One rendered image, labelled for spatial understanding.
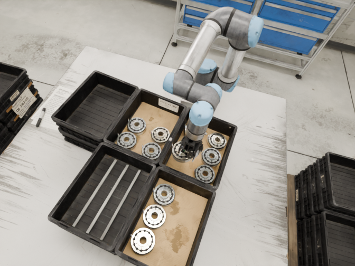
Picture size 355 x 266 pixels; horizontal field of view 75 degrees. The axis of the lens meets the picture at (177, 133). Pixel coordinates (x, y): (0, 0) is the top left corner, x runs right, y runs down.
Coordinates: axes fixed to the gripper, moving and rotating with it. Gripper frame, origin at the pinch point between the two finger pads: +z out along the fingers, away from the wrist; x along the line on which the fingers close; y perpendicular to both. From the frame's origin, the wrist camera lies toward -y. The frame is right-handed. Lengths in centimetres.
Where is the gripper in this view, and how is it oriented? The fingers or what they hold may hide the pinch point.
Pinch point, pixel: (189, 152)
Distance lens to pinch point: 107.4
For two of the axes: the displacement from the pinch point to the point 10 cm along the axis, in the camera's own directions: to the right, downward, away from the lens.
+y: -4.4, 7.3, -5.2
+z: -1.0, 5.3, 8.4
